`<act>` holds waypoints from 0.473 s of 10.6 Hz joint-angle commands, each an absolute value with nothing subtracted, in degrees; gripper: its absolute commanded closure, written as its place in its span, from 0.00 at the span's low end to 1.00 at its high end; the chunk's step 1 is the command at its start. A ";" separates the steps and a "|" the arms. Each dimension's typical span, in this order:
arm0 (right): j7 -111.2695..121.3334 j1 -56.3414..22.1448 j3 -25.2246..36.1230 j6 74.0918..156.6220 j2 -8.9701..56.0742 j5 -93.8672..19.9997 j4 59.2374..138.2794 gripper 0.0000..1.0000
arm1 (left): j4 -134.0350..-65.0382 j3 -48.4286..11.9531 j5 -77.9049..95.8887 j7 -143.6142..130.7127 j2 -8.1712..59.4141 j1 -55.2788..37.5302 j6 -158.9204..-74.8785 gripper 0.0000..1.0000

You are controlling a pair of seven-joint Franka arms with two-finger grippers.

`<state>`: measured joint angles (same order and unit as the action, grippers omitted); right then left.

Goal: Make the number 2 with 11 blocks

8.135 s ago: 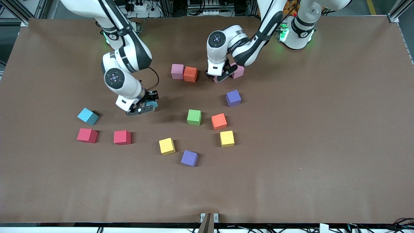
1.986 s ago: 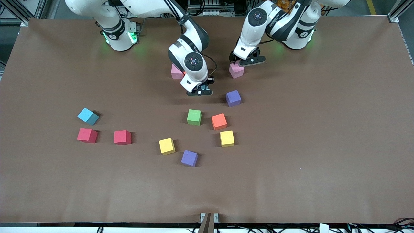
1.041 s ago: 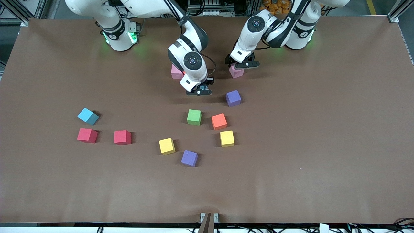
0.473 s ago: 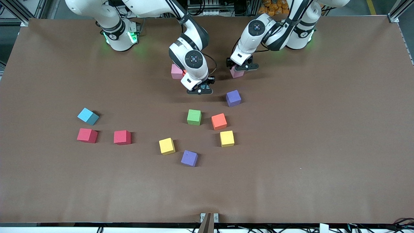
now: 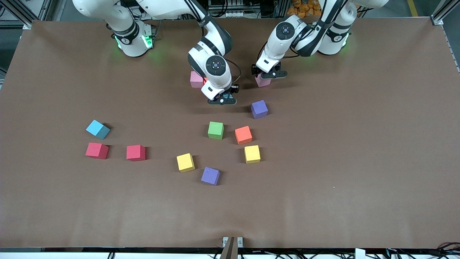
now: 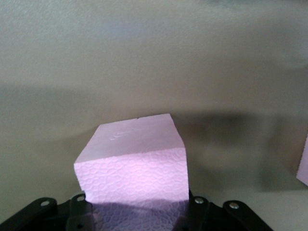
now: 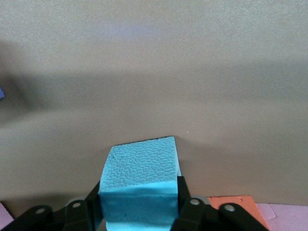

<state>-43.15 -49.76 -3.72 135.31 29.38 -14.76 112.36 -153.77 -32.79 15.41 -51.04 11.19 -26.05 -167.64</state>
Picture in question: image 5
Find black right camera cable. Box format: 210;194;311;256
226;58;242;85

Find purple foam block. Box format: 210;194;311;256
201;167;220;186
251;100;269;119

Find yellow foam block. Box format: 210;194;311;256
176;153;196;173
244;145;261;164

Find metal equipment rack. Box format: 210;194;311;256
207;0;263;18

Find red foam block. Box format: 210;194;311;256
85;142;109;159
126;145;146;161

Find orange packets pile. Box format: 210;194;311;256
287;0;324;19

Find aluminium frame profile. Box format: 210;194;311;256
0;0;54;30
431;0;460;26

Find black cable bundle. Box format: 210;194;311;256
424;243;460;259

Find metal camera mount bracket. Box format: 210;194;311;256
220;236;244;259

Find green foam block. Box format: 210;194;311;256
208;122;224;140

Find brown table cover sheet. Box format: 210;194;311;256
0;17;460;249

